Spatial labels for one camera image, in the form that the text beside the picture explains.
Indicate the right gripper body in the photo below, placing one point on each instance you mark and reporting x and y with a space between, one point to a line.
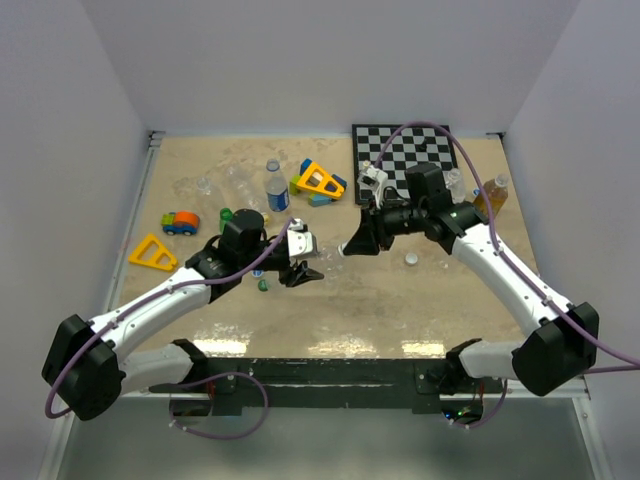
384 226

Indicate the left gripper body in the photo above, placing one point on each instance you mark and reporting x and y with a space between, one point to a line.
286 276

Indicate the clear bottle white cap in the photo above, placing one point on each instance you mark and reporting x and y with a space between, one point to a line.
329 259

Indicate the Pepsi label clear bottle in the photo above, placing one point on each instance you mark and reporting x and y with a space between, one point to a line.
276 187

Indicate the green plastic bottle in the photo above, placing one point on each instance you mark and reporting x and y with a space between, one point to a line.
225 215

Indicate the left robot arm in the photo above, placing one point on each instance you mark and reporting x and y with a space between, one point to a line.
91 363

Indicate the clear fruit drink bottle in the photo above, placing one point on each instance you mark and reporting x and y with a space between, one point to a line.
455 183

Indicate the clear bottle yellow cap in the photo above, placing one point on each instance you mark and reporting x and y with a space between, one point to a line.
248 194

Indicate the brown tea bottle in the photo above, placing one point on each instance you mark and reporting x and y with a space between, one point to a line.
497 193

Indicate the clear bottle far left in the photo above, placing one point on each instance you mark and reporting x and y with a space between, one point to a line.
204 186

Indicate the teal green toy block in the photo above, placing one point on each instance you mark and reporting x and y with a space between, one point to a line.
318 200

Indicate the blue purple toy block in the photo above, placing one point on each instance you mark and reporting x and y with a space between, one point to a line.
340 181

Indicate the black white chessboard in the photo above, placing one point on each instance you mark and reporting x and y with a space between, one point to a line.
402 154

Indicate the yellow triangle toy block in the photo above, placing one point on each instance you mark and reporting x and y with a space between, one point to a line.
318 180

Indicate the orange blue toy car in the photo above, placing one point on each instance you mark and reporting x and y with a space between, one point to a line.
180 223

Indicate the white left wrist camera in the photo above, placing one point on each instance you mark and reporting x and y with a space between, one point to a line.
301 242

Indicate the black table edge rail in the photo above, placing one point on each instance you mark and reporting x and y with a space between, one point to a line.
233 384

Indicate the yellow triangle toy frame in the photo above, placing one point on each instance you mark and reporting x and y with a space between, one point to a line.
152 253

